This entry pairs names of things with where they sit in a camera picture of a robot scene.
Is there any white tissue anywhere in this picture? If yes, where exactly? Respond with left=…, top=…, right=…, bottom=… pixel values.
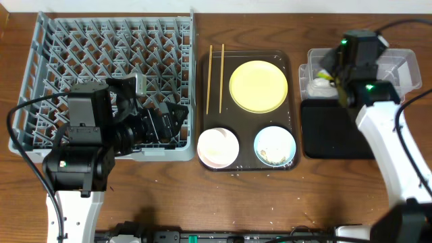
left=306, top=78, right=338, bottom=99

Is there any grey dish rack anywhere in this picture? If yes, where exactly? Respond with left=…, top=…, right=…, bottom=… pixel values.
left=13, top=13, right=197, bottom=163

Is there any light blue bowl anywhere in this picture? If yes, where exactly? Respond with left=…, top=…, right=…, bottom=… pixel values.
left=253, top=126, right=296, bottom=167

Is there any green snack wrapper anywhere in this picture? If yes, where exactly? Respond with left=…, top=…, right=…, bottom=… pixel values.
left=317, top=70, right=333, bottom=81

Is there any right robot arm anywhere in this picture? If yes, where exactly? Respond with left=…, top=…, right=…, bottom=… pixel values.
left=319, top=30, right=431, bottom=242

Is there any clear plastic bin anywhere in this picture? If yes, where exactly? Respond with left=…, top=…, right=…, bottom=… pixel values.
left=299, top=48, right=422, bottom=101

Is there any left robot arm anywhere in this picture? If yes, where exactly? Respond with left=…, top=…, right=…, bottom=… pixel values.
left=43, top=76, right=189, bottom=242

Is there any white cup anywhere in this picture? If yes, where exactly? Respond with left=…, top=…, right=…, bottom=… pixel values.
left=197, top=128, right=240, bottom=169

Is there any black waste tray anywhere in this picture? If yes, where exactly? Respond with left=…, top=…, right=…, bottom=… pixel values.
left=300, top=99, right=375, bottom=159

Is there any dark brown serving tray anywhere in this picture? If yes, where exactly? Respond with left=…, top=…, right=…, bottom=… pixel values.
left=197, top=50, right=300, bottom=172

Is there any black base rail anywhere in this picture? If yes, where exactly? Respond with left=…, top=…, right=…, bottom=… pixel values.
left=94, top=221, right=329, bottom=243

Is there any yellow plate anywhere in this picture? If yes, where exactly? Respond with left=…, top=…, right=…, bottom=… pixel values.
left=229, top=60, right=288, bottom=113

